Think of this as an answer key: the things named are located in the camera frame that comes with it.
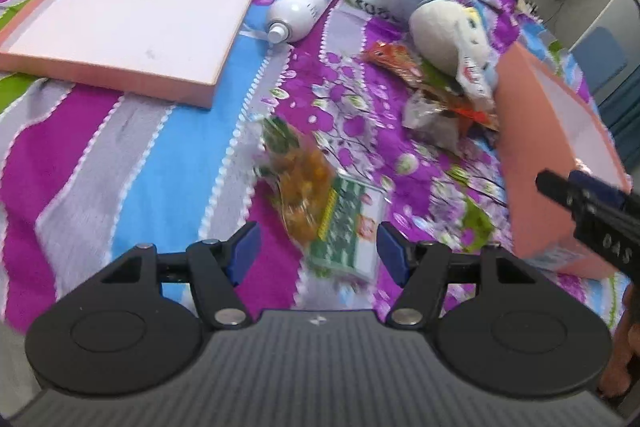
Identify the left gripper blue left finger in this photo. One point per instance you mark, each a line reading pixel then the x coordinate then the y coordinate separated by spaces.
pixel 242 249

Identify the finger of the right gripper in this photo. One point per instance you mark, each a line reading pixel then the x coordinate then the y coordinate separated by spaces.
pixel 558 189
pixel 607 193

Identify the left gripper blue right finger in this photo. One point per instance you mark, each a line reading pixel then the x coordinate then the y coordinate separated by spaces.
pixel 397 253

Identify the green white snack packet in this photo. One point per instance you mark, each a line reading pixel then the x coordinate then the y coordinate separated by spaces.
pixel 330 216

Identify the silver brown snack packet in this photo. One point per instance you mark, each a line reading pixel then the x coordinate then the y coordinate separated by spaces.
pixel 431 122

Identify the white shrimp flavour snack bag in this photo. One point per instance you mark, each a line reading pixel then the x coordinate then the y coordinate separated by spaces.
pixel 475 79

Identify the red orange snack packet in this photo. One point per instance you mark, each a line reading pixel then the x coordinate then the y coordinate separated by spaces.
pixel 424 78

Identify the pink cardboard box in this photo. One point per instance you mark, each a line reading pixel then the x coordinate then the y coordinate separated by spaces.
pixel 545 125

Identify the blue folded chair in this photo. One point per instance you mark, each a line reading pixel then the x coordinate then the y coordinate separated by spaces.
pixel 600 57

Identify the colourful striped floral bedspread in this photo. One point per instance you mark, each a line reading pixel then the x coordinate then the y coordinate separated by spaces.
pixel 87 173

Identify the white blue plush toy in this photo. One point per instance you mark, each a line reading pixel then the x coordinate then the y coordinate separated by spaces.
pixel 444 31

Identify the white spray bottle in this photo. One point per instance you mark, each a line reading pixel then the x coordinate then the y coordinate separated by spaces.
pixel 292 20

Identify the pink box lid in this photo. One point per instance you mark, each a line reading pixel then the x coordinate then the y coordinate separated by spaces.
pixel 174 50

